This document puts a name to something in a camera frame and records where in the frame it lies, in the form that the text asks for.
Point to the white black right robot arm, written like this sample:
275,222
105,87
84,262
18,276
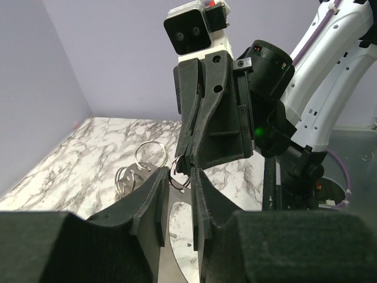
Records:
282,106

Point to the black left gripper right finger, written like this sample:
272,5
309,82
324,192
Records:
235,245

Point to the split keyring four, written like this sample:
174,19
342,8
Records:
124,182

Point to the split keyring six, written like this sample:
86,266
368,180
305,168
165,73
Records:
145,156

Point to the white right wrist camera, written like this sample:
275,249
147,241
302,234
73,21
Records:
197,28

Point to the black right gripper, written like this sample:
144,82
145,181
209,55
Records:
213,101

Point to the split keyring five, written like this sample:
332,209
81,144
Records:
173,172

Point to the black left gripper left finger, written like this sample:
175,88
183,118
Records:
118,244

